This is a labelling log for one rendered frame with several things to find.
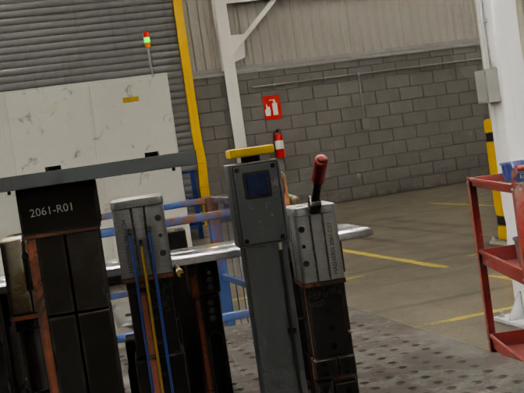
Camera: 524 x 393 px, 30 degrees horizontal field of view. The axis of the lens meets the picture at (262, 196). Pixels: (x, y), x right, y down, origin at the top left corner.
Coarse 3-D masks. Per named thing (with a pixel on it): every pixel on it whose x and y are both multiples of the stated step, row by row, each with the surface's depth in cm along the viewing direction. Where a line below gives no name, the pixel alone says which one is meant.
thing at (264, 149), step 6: (270, 144) 130; (228, 150) 130; (234, 150) 129; (240, 150) 129; (246, 150) 129; (252, 150) 129; (258, 150) 130; (264, 150) 130; (270, 150) 130; (228, 156) 131; (234, 156) 129; (240, 156) 129; (246, 156) 129; (252, 156) 131; (258, 156) 132; (246, 162) 131
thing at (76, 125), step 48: (0, 96) 921; (48, 96) 935; (96, 96) 948; (144, 96) 962; (0, 144) 922; (48, 144) 935; (96, 144) 949; (144, 144) 962; (144, 192) 963; (0, 240) 923
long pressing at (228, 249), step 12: (348, 228) 165; (360, 228) 160; (180, 252) 167; (192, 252) 163; (204, 252) 157; (216, 252) 157; (228, 252) 157; (108, 264) 165; (180, 264) 156; (108, 276) 154; (0, 288) 152
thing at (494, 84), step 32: (480, 0) 525; (512, 0) 522; (480, 32) 533; (512, 32) 523; (512, 64) 523; (480, 96) 528; (512, 96) 523; (512, 128) 523; (512, 160) 523; (512, 224) 532; (512, 320) 532
